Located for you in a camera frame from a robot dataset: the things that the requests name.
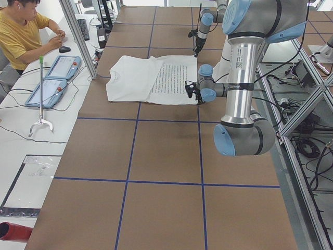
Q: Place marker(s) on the blue teach pendant near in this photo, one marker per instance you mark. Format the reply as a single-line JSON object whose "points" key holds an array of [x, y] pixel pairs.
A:
{"points": [[52, 90]]}

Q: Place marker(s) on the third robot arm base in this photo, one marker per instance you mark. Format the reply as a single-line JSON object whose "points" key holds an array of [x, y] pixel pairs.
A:
{"points": [[322, 53]]}

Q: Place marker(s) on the black computer mouse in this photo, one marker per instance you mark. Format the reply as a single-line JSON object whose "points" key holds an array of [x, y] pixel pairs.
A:
{"points": [[64, 49]]}

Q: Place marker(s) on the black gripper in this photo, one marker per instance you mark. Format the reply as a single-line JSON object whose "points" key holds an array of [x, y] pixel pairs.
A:
{"points": [[199, 41], [199, 97]]}

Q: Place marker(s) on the black keyboard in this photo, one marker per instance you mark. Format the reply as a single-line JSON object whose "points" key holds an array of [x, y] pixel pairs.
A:
{"points": [[83, 28]]}

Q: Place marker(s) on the red cylinder object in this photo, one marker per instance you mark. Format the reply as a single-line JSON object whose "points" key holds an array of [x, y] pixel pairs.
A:
{"points": [[15, 232]]}

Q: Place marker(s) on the aluminium frame structure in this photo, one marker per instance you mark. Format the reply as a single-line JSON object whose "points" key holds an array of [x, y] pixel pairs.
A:
{"points": [[297, 97]]}

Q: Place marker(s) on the white long-sleeve printed shirt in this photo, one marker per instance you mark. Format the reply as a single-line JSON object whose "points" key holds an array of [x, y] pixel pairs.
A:
{"points": [[158, 80]]}

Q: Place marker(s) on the clear plastic bag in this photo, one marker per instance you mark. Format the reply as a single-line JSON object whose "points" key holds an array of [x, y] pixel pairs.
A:
{"points": [[29, 187]]}

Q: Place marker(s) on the green-handled reacher grabber tool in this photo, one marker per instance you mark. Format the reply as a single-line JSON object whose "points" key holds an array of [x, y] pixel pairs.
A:
{"points": [[41, 120]]}

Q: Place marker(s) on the blue teach pendant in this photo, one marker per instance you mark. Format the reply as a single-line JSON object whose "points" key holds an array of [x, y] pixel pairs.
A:
{"points": [[64, 67], [52, 90]]}

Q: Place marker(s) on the aluminium frame post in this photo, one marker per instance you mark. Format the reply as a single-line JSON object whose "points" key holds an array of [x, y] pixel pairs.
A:
{"points": [[78, 37]]}

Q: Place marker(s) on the person in yellow shirt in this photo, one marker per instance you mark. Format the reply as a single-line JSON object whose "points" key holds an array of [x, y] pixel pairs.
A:
{"points": [[20, 34]]}

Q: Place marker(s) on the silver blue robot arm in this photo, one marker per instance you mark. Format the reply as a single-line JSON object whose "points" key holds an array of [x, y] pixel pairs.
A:
{"points": [[206, 19], [247, 25]]}

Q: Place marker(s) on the blue teach pendant far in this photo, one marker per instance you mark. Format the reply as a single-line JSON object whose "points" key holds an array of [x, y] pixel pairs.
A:
{"points": [[64, 67]]}

